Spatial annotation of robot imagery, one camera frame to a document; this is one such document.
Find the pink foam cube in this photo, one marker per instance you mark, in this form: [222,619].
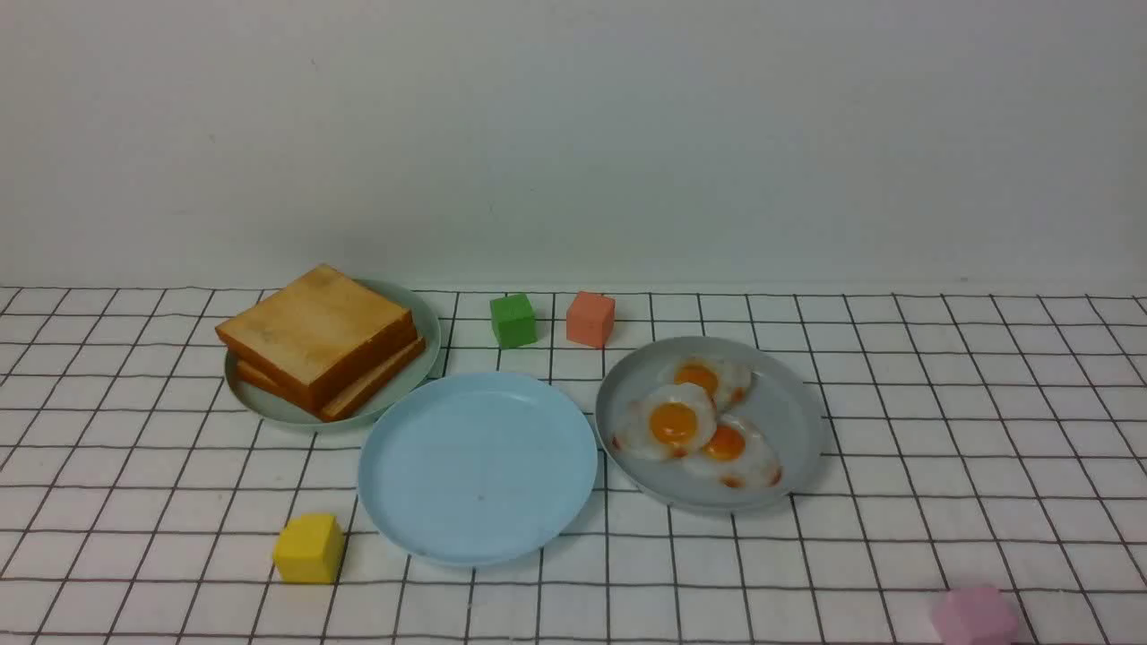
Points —
[974,615]

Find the grey egg plate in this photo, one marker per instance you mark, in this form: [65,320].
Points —
[778,404]

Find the orange foam cube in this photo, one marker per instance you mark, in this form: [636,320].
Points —
[590,319]

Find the yellow foam cube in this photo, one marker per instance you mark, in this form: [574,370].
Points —
[310,550]

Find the green foam cube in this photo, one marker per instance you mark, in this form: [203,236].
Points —
[513,321]

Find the fried egg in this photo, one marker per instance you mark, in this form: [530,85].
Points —
[668,423]
[737,456]
[725,382]

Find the light blue centre plate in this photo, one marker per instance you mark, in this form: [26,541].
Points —
[476,469]

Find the grey-green bread plate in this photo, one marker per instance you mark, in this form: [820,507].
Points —
[282,413]

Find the toast slice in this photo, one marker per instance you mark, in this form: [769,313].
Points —
[319,333]
[355,396]

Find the checkered white tablecloth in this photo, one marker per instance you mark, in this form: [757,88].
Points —
[976,440]

